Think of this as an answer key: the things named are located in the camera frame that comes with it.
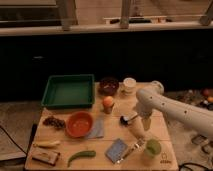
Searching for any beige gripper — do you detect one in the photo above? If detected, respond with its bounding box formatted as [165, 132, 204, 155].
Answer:
[129, 116, 151, 139]

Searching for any black and white brush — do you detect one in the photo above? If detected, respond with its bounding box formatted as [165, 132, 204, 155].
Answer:
[120, 114, 138, 126]

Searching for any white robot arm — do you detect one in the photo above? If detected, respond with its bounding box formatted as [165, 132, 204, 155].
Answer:
[136, 81, 213, 141]

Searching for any dark maroon bowl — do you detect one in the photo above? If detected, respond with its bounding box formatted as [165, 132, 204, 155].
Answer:
[99, 77, 119, 96]

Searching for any red bowl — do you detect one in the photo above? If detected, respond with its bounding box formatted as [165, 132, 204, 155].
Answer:
[66, 111, 93, 138]

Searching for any silver fork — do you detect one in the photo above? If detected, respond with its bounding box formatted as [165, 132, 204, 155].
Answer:
[116, 138, 145, 164]

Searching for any green cup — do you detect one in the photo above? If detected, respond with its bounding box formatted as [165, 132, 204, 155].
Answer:
[144, 139, 162, 158]

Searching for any orange egg on cup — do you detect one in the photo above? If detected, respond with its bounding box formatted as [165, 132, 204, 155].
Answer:
[102, 96, 114, 114]

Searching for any blue grey cloth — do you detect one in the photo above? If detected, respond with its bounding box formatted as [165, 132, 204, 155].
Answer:
[86, 117, 104, 139]

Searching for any white cup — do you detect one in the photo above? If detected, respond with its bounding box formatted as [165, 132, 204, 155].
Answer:
[123, 77, 136, 94]

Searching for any green chili pepper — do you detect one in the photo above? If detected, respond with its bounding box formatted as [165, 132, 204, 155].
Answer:
[67, 150, 96, 167]

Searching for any dark grape bunch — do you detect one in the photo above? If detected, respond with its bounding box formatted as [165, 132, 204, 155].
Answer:
[43, 116, 65, 130]

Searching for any green plastic tray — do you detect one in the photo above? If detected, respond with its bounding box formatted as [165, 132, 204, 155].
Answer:
[41, 74, 95, 109]

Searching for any yellow banana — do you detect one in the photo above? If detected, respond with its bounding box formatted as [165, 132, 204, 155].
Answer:
[33, 141, 61, 148]

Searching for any brown rectangular box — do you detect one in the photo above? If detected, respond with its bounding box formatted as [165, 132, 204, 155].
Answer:
[32, 147, 60, 166]

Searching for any black cable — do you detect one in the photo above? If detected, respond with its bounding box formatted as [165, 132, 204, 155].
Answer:
[0, 125, 28, 156]

